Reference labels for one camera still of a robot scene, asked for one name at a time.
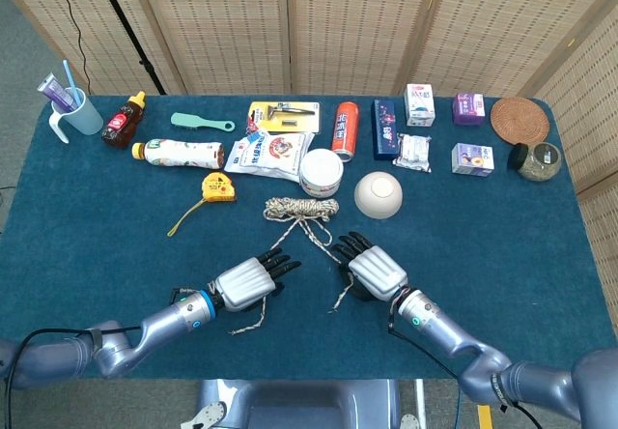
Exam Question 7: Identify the white crumpled packet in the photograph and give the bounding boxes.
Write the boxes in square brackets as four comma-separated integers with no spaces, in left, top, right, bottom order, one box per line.
[391,132,434,174]

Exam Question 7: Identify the beige upturned bowl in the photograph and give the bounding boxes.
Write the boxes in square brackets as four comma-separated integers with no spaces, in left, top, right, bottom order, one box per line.
[353,171,405,221]

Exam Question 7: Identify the round woven rattan coaster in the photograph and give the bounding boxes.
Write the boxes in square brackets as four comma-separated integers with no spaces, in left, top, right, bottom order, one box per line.
[490,97,551,146]

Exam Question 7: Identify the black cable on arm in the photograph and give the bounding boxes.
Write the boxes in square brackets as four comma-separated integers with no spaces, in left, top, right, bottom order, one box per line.
[387,302,547,429]
[3,325,144,429]

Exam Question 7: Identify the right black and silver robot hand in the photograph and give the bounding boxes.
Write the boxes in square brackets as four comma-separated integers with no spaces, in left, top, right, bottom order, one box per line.
[330,231,410,304]

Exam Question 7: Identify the orange drink can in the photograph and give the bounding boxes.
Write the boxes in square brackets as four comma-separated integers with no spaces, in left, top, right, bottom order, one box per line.
[330,100,361,163]

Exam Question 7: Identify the razor in yellow blister pack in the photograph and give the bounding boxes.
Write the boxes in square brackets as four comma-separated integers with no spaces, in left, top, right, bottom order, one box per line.
[246,100,322,134]

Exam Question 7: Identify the mint green brush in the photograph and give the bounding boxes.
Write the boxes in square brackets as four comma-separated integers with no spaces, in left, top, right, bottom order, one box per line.
[170,111,237,133]

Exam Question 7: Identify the dark blue long box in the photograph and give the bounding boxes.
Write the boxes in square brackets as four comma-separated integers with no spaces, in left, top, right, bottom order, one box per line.
[371,99,402,162]

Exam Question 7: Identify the yellow tape measure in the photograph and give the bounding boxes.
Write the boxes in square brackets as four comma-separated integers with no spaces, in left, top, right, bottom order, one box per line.
[166,171,238,238]

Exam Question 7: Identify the thin black hanging cable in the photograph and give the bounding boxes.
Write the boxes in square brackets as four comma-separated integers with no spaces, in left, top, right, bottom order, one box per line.
[46,0,93,95]

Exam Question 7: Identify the light blue toothbrush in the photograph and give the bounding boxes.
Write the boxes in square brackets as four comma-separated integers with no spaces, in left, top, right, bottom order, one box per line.
[62,59,82,109]

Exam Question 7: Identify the purple toothpaste tube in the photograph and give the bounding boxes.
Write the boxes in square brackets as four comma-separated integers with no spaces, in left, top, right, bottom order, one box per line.
[37,71,78,113]

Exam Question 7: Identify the blue-grey robot torso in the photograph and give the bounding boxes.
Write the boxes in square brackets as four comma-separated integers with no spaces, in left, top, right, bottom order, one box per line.
[181,379,426,429]

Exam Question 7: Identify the brown honey bottle yellow cap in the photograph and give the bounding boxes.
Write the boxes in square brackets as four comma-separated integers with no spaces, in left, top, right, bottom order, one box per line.
[100,91,147,150]

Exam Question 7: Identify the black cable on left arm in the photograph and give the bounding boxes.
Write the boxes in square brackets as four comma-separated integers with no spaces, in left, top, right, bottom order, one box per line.
[3,325,144,429]

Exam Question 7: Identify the purple and white fruit carton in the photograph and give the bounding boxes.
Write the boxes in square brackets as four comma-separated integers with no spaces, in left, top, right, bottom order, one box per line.
[451,142,495,178]

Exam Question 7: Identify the glass jar with black lid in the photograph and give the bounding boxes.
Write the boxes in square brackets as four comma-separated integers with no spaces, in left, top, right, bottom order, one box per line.
[506,141,564,183]

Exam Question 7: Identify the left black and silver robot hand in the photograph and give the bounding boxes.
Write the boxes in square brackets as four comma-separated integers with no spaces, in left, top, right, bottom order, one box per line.
[211,247,303,313]

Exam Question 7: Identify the white-label drink bottle yellow cap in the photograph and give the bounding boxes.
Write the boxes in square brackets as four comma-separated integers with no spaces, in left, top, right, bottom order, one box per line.
[130,138,227,170]

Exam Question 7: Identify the white milk carton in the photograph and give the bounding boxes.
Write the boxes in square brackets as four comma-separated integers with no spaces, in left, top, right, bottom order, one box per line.
[404,83,436,128]

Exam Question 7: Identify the clear plastic jar of clips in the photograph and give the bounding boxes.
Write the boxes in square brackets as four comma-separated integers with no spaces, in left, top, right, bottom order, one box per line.
[298,148,345,199]

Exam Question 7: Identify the black tripod pole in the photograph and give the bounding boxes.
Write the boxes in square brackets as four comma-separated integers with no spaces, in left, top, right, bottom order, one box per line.
[90,0,168,96]

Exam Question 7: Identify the small purple carton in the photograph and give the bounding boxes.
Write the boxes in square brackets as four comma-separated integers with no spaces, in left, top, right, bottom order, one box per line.
[452,92,486,127]

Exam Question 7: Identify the white snack bag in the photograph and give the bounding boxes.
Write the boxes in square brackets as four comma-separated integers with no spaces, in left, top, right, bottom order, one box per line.
[224,129,316,184]

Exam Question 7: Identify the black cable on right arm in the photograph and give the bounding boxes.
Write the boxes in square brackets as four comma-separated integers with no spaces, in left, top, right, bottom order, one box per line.
[387,302,547,429]

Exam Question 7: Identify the light blue plastic mug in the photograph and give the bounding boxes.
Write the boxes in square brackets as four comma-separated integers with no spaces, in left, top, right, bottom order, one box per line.
[47,86,105,145]

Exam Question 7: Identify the dark blue table cloth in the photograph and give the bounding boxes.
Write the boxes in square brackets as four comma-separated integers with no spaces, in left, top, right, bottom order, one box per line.
[0,94,618,382]

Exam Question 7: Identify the beige speckled braided rope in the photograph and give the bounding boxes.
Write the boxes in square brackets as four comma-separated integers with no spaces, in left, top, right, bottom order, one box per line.
[229,195,356,337]

